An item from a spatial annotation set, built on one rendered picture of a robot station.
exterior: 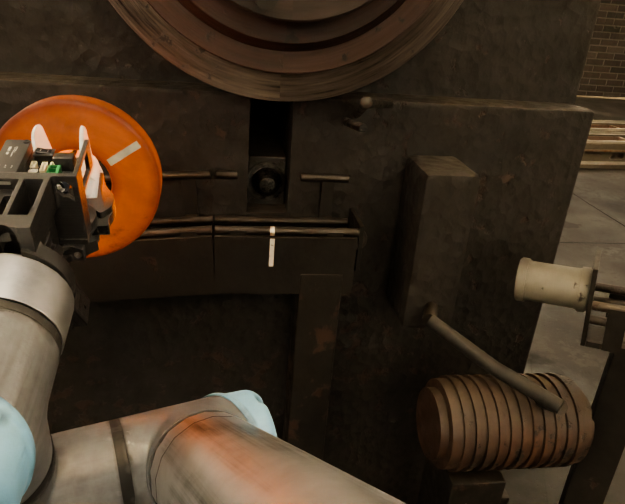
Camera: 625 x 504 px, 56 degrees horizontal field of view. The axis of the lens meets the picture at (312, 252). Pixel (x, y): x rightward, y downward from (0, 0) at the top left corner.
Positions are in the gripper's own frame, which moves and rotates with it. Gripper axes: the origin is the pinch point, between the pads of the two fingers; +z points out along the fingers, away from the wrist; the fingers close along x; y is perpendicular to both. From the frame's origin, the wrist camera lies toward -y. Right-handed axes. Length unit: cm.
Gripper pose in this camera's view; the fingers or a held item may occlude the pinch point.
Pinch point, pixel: (76, 160)
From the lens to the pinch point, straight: 60.7
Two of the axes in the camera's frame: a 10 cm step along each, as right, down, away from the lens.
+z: -1.2, -6.4, 7.6
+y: 0.9, -7.7, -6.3
